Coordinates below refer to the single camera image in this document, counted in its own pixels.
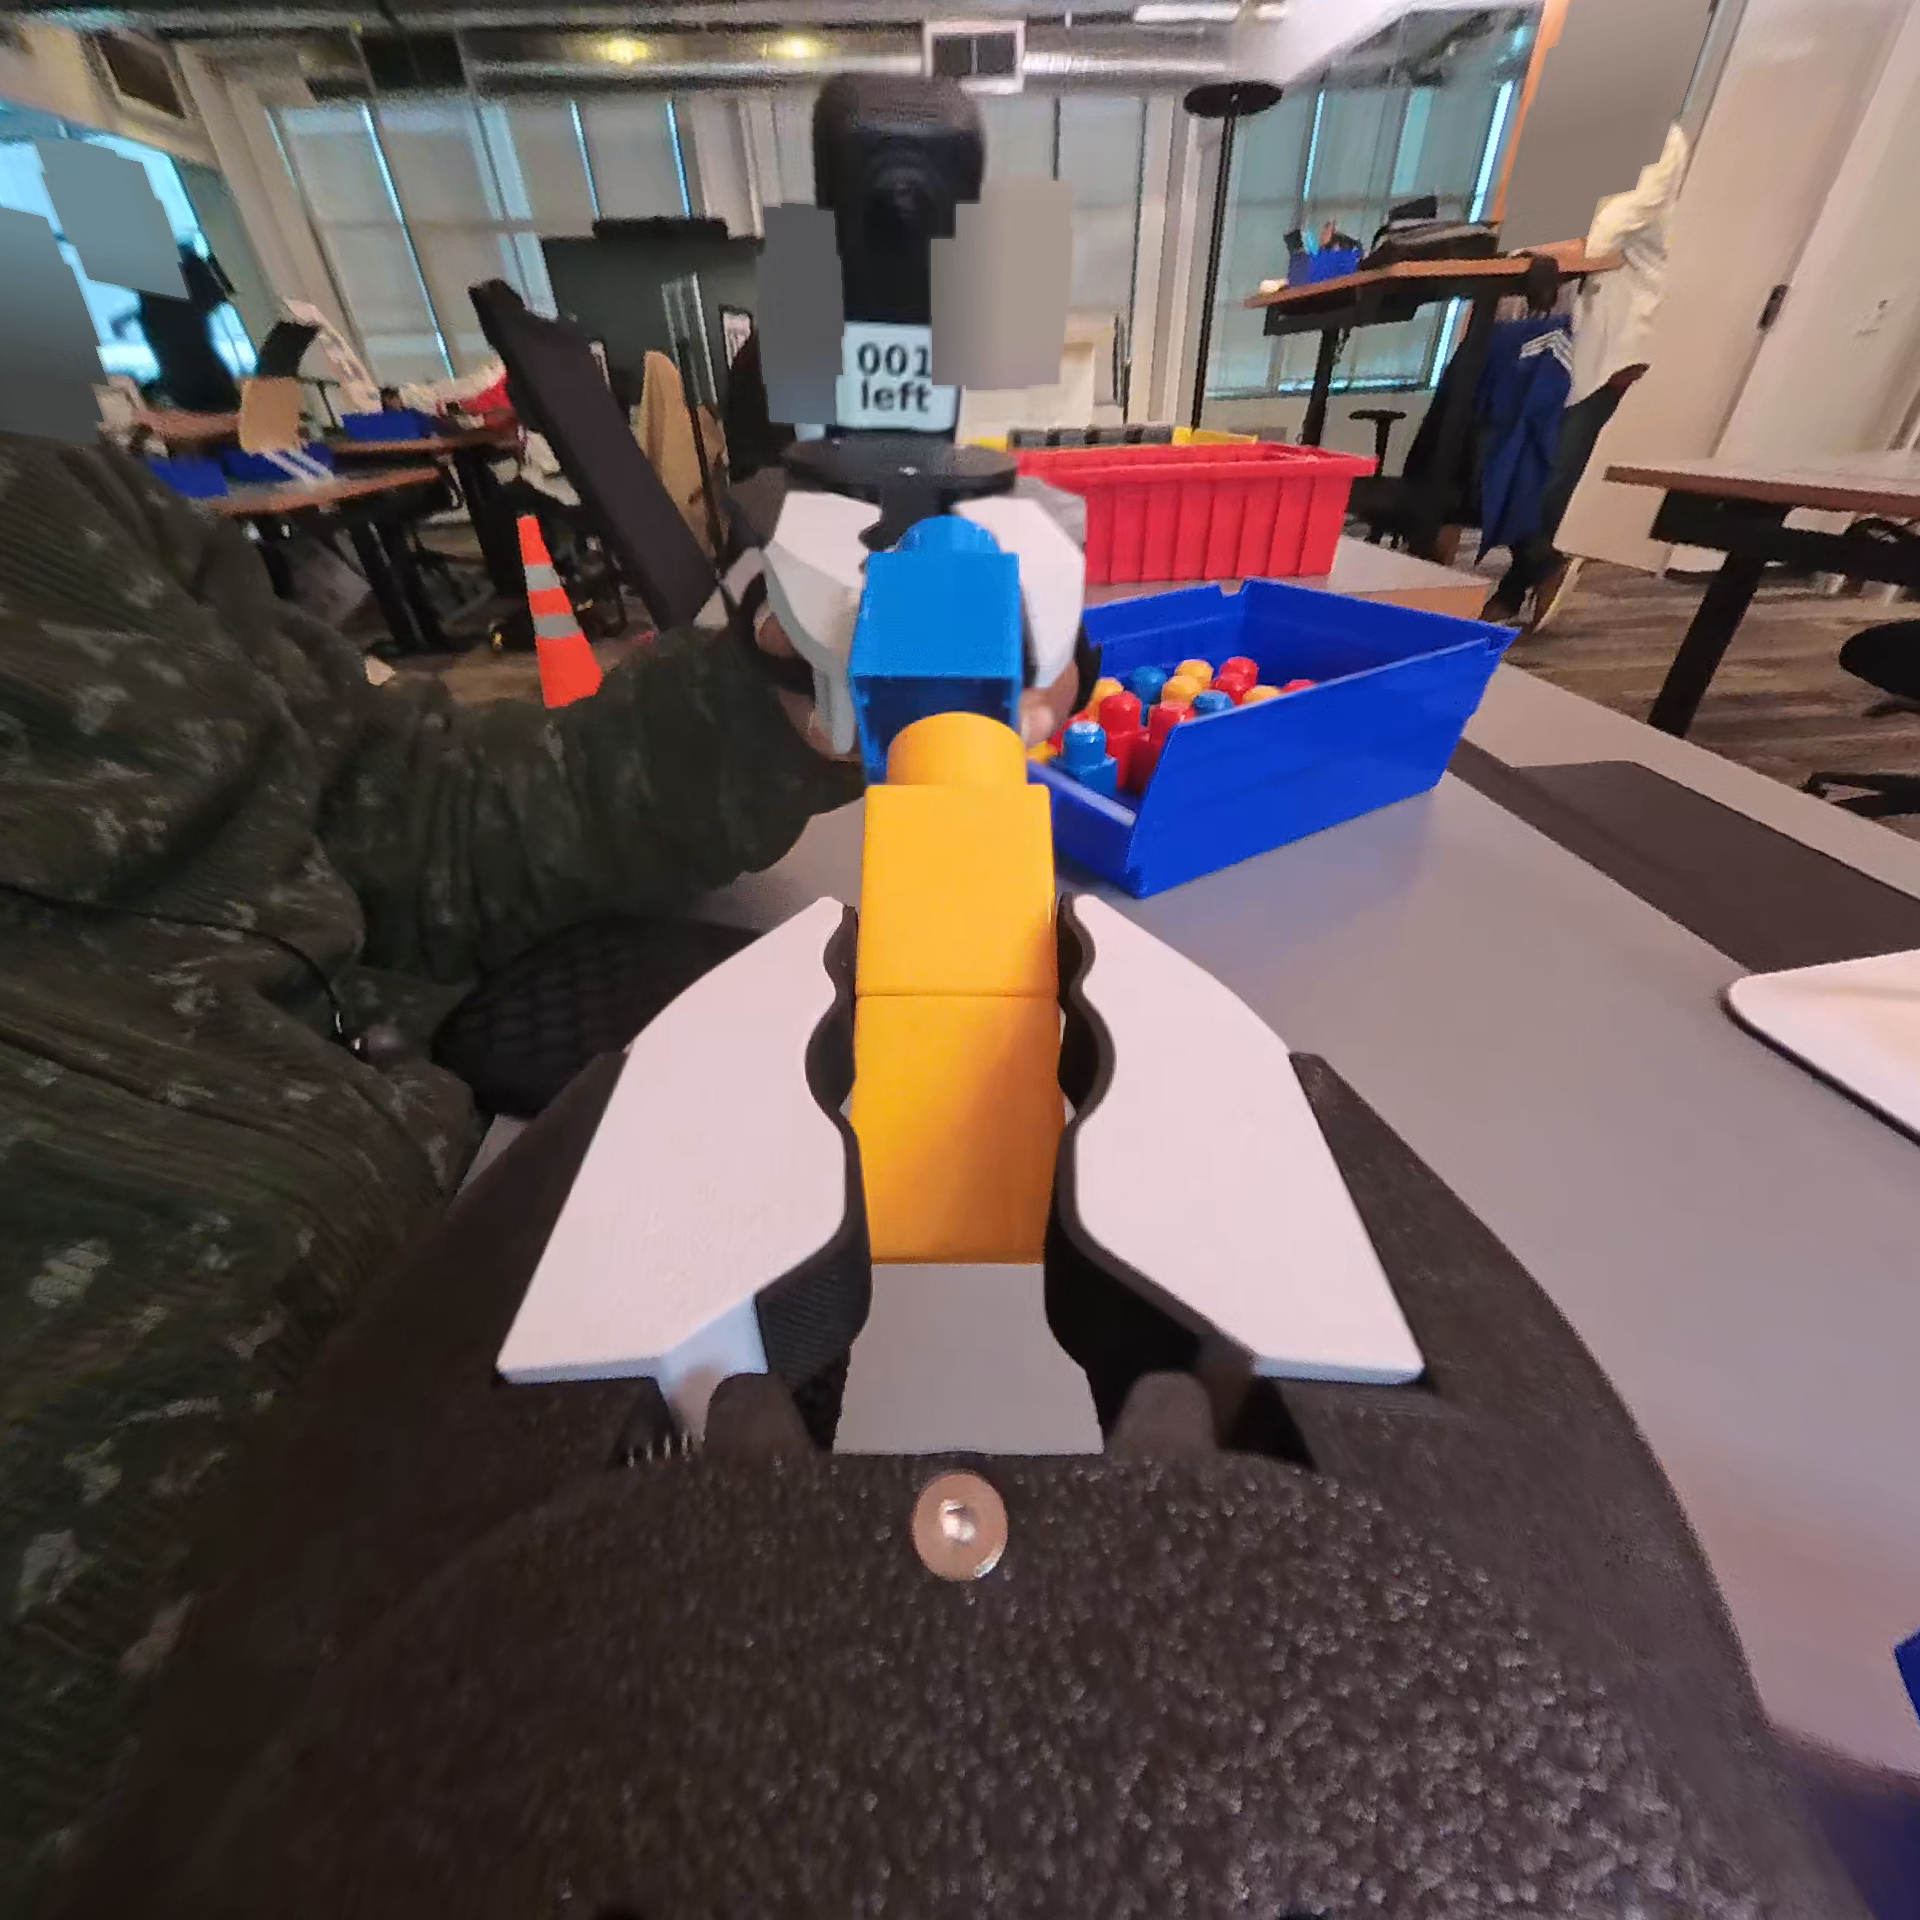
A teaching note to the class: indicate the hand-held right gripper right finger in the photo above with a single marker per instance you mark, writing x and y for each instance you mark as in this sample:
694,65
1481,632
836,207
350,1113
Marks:
1229,1200

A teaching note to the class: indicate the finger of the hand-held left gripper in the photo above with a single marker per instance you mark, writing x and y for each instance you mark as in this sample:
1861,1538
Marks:
1050,585
810,578

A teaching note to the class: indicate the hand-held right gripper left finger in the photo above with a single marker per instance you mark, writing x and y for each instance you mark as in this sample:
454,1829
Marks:
690,1200

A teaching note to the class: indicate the blue mega block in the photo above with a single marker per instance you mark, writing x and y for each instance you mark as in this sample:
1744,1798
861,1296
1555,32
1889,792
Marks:
938,645

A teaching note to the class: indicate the group of mega blocks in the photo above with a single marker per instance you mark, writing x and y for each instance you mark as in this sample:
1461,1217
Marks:
1155,720

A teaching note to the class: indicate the yellow mega block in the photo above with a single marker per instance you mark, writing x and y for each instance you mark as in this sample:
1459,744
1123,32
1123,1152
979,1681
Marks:
953,1125
953,870

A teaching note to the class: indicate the person's left hand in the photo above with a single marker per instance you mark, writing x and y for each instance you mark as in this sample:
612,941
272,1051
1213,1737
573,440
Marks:
786,674

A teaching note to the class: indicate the red plastic bin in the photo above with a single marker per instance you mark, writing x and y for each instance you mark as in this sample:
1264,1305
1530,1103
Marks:
1200,518

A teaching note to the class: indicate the yellow plastic bin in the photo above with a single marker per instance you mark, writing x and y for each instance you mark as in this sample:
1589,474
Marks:
1213,438

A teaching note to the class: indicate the black tilted panel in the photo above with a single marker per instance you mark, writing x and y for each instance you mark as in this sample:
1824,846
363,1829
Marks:
600,451

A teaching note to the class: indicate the orange traffic cone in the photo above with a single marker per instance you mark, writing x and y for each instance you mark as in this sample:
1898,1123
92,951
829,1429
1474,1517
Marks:
558,645

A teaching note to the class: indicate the grey table with wooden edge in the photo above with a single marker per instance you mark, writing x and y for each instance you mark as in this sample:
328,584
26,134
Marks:
1394,570

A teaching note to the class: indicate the black floor lamp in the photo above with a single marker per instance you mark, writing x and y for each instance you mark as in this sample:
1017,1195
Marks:
1229,99

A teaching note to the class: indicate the black office chair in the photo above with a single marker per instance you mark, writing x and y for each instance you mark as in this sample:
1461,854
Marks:
1881,662
1425,451

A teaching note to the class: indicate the wooden background desk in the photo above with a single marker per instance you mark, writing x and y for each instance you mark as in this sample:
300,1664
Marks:
345,482
1770,477

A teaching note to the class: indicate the wooden standing desk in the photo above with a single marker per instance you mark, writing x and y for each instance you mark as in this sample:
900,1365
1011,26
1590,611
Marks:
1425,278

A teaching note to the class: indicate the blue jacket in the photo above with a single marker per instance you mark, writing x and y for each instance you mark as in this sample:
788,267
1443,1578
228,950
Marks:
1522,435

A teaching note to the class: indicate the person in green sweater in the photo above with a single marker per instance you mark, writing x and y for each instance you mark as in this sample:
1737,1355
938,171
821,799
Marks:
149,1050

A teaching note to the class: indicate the white document stand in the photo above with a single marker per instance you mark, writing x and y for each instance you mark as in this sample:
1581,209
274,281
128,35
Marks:
1845,1019

